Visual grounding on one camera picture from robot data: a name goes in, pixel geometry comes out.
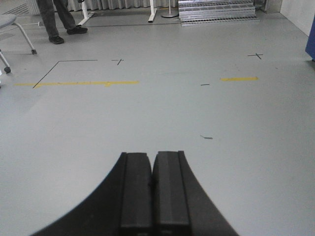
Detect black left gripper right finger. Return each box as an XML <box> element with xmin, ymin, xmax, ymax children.
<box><xmin>153</xmin><ymin>151</ymin><xmax>237</xmax><ymax>236</ymax></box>

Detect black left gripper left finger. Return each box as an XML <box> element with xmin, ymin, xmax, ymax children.
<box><xmin>35</xmin><ymin>152</ymin><xmax>153</xmax><ymax>236</ymax></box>

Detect white desk leg left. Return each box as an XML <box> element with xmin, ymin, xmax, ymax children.
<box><xmin>78</xmin><ymin>0</ymin><xmax>95</xmax><ymax>26</ymax></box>

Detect white desk leg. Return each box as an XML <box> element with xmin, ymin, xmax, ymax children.
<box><xmin>148</xmin><ymin>0</ymin><xmax>157</xmax><ymax>23</ymax></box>
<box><xmin>78</xmin><ymin>0</ymin><xmax>95</xmax><ymax>26</ymax></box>

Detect metal grating steps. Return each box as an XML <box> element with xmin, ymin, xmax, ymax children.
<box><xmin>178</xmin><ymin>0</ymin><xmax>259</xmax><ymax>27</ymax></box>

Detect round floor stand base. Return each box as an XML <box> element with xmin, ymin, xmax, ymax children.
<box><xmin>161</xmin><ymin>0</ymin><xmax>179</xmax><ymax>18</ymax></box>

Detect white desk leg right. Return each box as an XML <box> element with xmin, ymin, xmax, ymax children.
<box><xmin>148</xmin><ymin>0</ymin><xmax>157</xmax><ymax>23</ymax></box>

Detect blue object at right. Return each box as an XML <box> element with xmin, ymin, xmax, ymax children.
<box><xmin>305</xmin><ymin>20</ymin><xmax>315</xmax><ymax>61</ymax></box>

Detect person's legs dark trousers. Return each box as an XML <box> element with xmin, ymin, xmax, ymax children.
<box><xmin>36</xmin><ymin>0</ymin><xmax>89</xmax><ymax>45</ymax></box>

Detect grey chair with wheels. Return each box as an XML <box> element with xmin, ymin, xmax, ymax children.
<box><xmin>0</xmin><ymin>14</ymin><xmax>37</xmax><ymax>74</ymax></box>

